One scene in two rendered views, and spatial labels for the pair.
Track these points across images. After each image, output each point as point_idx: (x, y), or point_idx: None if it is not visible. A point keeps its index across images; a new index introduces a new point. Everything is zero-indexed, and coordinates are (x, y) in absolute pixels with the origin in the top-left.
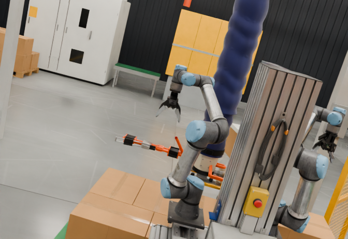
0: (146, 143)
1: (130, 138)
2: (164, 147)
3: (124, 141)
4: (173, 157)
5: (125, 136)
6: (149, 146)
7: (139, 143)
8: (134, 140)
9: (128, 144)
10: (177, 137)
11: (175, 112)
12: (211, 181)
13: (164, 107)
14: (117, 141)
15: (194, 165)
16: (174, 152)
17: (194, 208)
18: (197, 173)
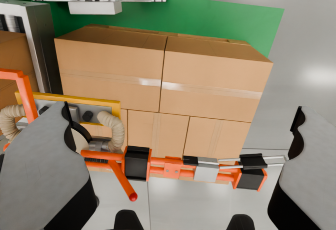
0: (208, 167)
1: (251, 173)
2: (161, 172)
3: (263, 158)
4: (134, 146)
5: (265, 175)
6: (197, 161)
7: (223, 165)
8: (239, 170)
9: (250, 155)
10: (130, 198)
11: (80, 169)
12: (43, 107)
13: (320, 209)
14: (278, 156)
15: (82, 137)
16: (133, 156)
17: None
18: (77, 121)
